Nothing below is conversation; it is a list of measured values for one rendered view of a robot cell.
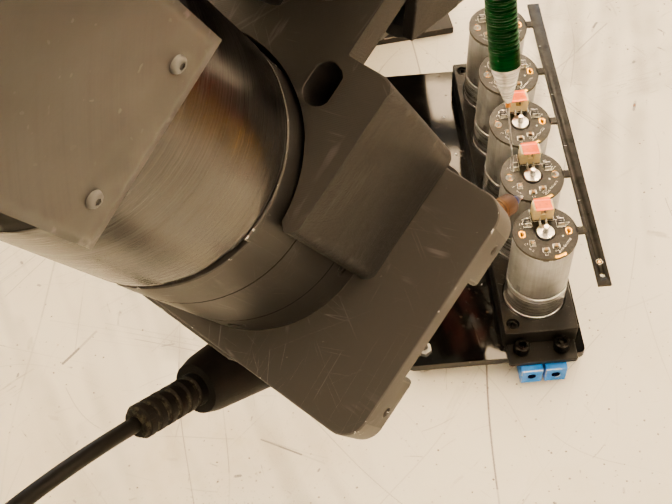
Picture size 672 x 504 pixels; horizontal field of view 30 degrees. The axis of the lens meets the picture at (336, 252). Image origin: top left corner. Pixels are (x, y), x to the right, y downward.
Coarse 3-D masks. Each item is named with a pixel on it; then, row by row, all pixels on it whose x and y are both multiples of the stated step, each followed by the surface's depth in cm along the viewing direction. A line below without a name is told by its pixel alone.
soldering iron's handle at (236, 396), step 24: (192, 360) 32; (216, 360) 32; (192, 384) 32; (216, 384) 32; (240, 384) 33; (264, 384) 34; (144, 408) 31; (168, 408) 31; (192, 408) 32; (216, 408) 33; (144, 432) 31
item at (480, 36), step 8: (472, 16) 55; (480, 16) 55; (520, 16) 55; (472, 24) 54; (480, 24) 54; (472, 32) 54; (480, 32) 54; (520, 32) 54; (480, 40) 54; (520, 40) 54
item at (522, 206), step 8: (528, 176) 49; (536, 176) 49; (504, 192) 50; (560, 192) 50; (520, 208) 49; (528, 208) 49; (512, 216) 50; (512, 224) 50; (504, 248) 52; (504, 256) 52
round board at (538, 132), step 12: (504, 108) 52; (528, 108) 52; (540, 108) 52; (492, 120) 51; (504, 120) 51; (492, 132) 51; (504, 132) 51; (516, 132) 51; (528, 132) 51; (540, 132) 51; (516, 144) 50
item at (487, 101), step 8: (480, 88) 53; (480, 96) 53; (488, 96) 53; (496, 96) 52; (528, 96) 53; (480, 104) 54; (488, 104) 53; (496, 104) 53; (480, 112) 54; (488, 112) 53; (480, 120) 54; (488, 120) 54; (480, 128) 55; (488, 128) 54; (480, 136) 55; (488, 136) 55; (480, 144) 55
